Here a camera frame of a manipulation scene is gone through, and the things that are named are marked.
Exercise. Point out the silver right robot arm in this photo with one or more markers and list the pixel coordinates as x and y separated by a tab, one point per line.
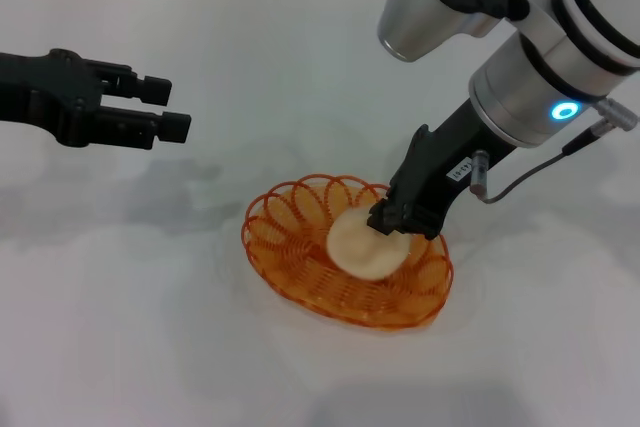
520	82

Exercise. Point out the round beige bread bun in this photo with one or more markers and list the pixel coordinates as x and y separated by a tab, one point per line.
360	252

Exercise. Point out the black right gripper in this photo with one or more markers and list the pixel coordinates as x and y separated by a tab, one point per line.
440	162

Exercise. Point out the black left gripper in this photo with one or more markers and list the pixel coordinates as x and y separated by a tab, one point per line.
45	92

